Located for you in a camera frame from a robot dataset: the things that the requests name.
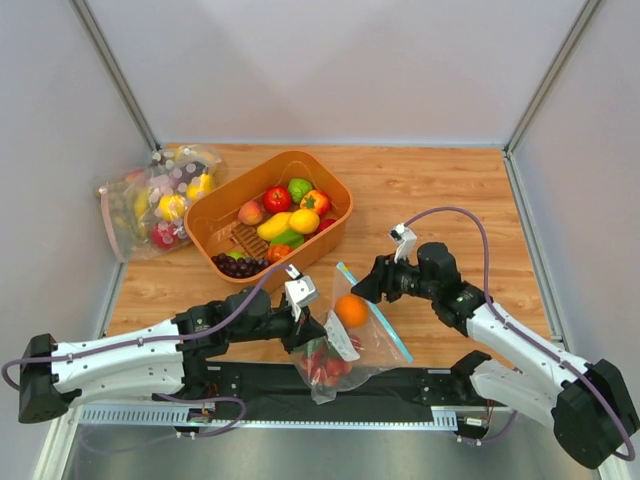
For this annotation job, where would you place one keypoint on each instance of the green fake mango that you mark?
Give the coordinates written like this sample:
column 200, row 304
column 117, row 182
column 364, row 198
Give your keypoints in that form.
column 290, row 238

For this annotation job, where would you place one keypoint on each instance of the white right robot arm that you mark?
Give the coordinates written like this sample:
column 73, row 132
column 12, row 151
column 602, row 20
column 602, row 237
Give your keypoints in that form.
column 586, row 405

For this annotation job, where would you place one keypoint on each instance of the purple fake grapes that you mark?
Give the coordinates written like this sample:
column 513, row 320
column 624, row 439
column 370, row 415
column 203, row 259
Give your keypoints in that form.
column 241, row 268

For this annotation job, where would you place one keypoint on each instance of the red fake fruit in basket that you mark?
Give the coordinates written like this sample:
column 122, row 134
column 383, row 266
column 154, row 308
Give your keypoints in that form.
column 325, row 224

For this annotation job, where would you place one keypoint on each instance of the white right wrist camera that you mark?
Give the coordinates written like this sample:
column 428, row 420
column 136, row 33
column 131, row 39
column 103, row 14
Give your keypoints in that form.
column 404, row 239

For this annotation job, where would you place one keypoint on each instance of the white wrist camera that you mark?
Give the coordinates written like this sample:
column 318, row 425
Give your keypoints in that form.
column 300, row 293
column 404, row 239

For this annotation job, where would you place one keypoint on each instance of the blue zip top bag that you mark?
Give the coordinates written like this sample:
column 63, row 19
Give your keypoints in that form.
column 373, row 348

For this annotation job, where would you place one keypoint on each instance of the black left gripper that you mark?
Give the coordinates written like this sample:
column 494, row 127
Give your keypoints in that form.
column 297, row 331

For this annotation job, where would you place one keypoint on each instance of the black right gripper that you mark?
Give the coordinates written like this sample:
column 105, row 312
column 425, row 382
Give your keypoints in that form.
column 385, row 278

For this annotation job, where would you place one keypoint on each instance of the small orange fake fruit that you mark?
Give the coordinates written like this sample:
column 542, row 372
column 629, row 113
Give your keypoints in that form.
column 277, row 252

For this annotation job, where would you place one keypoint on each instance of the aluminium frame post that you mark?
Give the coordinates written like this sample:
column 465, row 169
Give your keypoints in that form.
column 89, row 22
column 575, row 34

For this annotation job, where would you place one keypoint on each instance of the grey slotted cable duct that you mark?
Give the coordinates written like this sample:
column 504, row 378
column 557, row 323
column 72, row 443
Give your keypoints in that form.
column 189, row 417

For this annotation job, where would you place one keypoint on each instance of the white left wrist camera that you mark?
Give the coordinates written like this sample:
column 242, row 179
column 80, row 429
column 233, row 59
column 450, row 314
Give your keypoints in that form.
column 300, row 293

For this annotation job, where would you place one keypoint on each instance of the polka dot plastic bag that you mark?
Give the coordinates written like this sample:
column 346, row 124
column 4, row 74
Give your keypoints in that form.
column 180, row 176

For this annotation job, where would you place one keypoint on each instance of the green fake pepper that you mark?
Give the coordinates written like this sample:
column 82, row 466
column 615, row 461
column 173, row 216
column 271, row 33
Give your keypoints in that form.
column 298, row 188

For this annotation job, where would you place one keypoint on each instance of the small green fake fruit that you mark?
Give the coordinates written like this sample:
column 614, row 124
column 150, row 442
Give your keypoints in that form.
column 236, row 255

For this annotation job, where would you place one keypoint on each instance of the left aluminium frame post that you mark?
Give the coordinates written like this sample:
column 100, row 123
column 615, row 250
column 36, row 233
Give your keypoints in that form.
column 89, row 22

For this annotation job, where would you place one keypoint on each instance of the right aluminium frame post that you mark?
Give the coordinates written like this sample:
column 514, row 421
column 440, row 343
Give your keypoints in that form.
column 575, row 34

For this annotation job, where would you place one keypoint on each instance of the yellow fake lemon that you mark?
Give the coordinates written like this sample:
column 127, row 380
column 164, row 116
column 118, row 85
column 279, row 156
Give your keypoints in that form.
column 304, row 221

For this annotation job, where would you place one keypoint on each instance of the yellow fake mango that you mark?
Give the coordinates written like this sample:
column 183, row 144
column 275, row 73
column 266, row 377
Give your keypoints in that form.
column 274, row 226

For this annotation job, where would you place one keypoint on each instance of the pink zip top bag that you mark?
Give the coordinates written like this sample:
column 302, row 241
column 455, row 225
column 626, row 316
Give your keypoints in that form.
column 143, row 214

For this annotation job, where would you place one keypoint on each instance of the brown fake waffle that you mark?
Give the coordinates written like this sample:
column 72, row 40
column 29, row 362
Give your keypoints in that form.
column 247, row 240

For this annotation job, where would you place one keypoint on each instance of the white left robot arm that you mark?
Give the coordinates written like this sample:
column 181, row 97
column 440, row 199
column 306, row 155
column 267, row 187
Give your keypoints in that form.
column 168, row 359

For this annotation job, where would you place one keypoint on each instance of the red fake apple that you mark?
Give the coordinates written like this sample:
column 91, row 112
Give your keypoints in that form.
column 277, row 199

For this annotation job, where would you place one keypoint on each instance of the fake orange in bag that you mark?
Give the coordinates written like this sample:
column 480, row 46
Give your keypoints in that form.
column 352, row 311

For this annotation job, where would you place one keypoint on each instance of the pink fake peach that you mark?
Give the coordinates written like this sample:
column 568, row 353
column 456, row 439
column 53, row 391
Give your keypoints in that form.
column 251, row 213

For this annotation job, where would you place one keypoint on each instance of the orange fake tomato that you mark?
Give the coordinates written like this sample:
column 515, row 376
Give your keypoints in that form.
column 316, row 201

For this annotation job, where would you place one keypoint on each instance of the black base mat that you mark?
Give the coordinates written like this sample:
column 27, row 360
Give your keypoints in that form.
column 275, row 390

